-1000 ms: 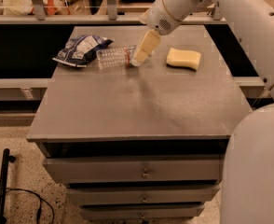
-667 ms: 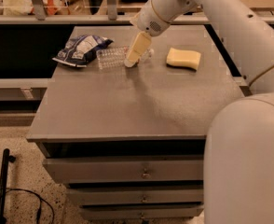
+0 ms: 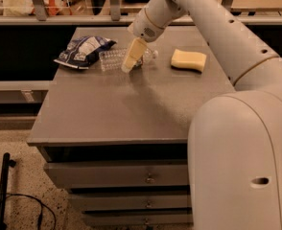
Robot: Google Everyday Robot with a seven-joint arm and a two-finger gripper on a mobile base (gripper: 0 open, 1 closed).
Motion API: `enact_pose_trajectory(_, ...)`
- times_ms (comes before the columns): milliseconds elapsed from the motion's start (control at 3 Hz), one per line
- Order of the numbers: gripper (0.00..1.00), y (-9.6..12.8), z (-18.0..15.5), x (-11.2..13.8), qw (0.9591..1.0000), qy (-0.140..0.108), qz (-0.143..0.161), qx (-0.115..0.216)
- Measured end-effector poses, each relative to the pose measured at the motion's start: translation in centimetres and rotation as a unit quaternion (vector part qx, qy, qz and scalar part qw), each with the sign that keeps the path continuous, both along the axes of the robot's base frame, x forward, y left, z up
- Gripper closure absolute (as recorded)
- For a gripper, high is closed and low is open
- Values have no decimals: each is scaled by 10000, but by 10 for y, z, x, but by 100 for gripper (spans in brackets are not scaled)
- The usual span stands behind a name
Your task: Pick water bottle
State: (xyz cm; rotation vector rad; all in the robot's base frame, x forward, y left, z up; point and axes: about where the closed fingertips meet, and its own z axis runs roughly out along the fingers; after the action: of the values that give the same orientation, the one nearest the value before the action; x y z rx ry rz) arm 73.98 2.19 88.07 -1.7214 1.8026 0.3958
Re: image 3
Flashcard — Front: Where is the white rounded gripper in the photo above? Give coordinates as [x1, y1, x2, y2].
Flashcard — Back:
[121, 0, 186, 73]

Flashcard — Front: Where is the clear plastic water bottle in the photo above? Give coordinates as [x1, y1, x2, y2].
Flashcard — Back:
[99, 48, 158, 71]

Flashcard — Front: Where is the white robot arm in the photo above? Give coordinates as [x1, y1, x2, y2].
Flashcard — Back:
[130, 0, 282, 230]

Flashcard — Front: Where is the top grey drawer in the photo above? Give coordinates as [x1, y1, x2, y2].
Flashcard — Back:
[44, 160, 189, 189]

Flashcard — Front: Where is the black floor cable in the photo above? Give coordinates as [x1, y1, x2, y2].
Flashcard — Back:
[0, 193, 58, 230]

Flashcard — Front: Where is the grey drawer cabinet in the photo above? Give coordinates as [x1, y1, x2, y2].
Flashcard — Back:
[28, 26, 233, 215]

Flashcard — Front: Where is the blue white chip bag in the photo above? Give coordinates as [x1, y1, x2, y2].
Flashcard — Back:
[55, 35, 116, 70]

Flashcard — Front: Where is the yellow sponge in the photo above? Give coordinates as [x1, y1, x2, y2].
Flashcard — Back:
[171, 49, 207, 73]

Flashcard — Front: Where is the bottom grey drawer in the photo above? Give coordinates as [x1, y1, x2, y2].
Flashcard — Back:
[82, 209, 193, 226]

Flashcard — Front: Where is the middle grey drawer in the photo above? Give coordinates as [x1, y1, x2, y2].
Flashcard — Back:
[69, 190, 191, 211]

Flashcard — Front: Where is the black stand pole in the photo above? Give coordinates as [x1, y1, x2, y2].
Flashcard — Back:
[0, 152, 16, 230]

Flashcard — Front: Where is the grey drawer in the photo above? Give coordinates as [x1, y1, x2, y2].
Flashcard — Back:
[44, 160, 189, 189]
[82, 209, 193, 226]
[69, 190, 191, 211]

